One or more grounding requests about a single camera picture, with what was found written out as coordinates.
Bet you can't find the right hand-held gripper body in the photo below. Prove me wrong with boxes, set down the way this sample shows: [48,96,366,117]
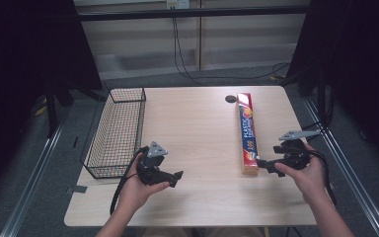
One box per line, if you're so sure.
[271,130,322,172]

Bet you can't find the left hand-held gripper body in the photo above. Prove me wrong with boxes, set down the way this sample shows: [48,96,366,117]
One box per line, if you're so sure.
[135,141,177,188]

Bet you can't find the long plastic wrap box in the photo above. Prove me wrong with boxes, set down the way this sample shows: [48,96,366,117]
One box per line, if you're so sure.
[235,92,261,176]

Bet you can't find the black wire basket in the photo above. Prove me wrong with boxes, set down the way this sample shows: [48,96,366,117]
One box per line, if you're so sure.
[79,87,148,180]

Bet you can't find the person's left hand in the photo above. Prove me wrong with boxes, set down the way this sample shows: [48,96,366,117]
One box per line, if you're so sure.
[115,152,172,212]

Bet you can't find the person's right hand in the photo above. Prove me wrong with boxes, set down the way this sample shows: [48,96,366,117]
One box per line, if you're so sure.
[273,142,328,202]

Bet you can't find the grey tape strip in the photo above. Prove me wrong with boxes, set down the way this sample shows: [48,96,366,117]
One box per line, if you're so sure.
[64,185,89,196]

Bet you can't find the dark curtain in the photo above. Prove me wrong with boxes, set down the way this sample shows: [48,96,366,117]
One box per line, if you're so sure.
[285,0,379,172]
[0,0,104,201]

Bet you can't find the black stand legs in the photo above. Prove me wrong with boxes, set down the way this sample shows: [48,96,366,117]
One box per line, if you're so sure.
[42,77,111,139]

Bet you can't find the black horizontal bar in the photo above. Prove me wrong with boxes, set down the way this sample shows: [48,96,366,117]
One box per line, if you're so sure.
[78,5,310,23]

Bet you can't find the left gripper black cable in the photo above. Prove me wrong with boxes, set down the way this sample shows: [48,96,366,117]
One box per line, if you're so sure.
[109,145,150,216]

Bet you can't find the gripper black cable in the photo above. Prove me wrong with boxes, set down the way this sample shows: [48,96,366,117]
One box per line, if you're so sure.
[109,145,150,216]
[307,149,339,207]

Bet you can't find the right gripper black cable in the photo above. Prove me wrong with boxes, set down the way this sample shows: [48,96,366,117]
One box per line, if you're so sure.
[307,149,339,207]

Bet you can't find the metal floor rail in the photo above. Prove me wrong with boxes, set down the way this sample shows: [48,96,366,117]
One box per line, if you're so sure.
[0,116,69,237]
[302,97,379,237]

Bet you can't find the black hanging wall cables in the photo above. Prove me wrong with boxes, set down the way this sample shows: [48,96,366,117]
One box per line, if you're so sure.
[172,17,291,87]

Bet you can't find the white wall outlet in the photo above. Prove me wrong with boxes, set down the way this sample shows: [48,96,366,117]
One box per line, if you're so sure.
[165,0,191,10]

